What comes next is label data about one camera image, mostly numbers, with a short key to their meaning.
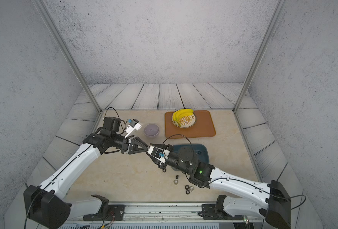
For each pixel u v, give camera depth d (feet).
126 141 1.94
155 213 2.46
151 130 3.39
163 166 1.84
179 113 3.63
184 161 1.60
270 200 1.32
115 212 2.39
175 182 2.72
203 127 3.54
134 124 2.01
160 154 1.65
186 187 2.69
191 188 2.65
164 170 2.87
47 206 1.27
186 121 3.67
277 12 2.36
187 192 2.60
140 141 2.05
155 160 1.91
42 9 2.32
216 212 2.09
